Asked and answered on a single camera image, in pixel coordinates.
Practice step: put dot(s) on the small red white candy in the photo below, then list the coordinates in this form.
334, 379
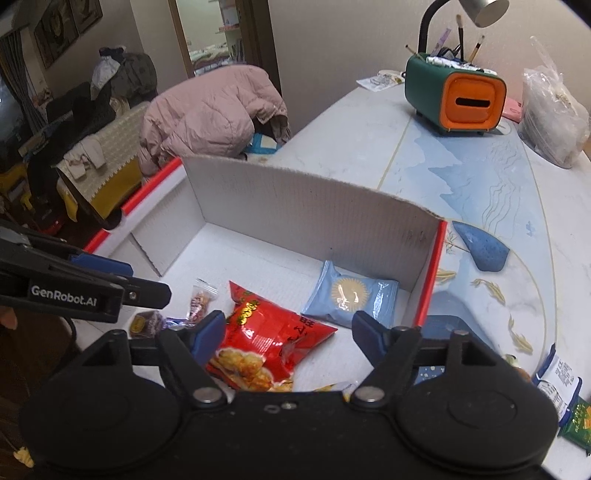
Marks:
201, 300

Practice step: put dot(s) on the light blue snack packet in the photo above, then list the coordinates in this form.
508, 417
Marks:
348, 295

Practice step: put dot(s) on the pink folder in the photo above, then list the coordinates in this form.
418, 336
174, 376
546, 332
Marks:
512, 110

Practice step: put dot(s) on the red cardboard box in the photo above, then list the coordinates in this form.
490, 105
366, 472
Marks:
277, 203

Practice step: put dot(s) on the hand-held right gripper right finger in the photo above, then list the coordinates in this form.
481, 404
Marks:
369, 333

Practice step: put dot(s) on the orange green tissue box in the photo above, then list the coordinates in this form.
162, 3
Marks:
466, 99

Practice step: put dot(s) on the beige quilted sofa cover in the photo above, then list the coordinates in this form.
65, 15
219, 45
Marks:
115, 152

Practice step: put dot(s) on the dark clothes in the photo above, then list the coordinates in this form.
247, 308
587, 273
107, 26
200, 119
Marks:
60, 134

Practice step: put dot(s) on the yellow snack packet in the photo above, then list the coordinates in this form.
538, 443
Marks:
332, 386

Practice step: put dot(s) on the dark framed wall painting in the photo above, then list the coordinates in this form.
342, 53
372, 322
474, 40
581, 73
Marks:
55, 32
87, 14

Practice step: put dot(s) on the clear plastic food bag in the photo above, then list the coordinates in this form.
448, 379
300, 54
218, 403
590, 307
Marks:
554, 120

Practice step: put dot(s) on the paper leaflet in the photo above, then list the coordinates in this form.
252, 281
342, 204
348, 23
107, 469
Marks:
378, 81

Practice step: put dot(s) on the blue book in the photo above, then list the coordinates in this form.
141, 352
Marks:
263, 145

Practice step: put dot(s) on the white blue snack packet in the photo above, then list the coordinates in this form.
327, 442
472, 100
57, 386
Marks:
556, 378

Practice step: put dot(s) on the green snack packet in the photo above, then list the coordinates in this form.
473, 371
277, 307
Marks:
577, 422

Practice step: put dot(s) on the pink padded jacket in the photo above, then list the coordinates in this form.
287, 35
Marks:
207, 110

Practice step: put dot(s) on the red chip bag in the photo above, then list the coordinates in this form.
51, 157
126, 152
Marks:
263, 327

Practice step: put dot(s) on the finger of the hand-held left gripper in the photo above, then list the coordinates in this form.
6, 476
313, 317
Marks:
147, 294
108, 266

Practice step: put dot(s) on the pile of clothes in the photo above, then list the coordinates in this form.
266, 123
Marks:
129, 69

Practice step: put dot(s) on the silver desk lamp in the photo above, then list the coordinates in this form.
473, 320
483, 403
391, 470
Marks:
489, 9

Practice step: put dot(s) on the person's left hand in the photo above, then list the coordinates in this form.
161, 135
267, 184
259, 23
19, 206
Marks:
7, 318

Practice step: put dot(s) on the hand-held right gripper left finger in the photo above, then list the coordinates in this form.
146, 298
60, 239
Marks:
207, 331

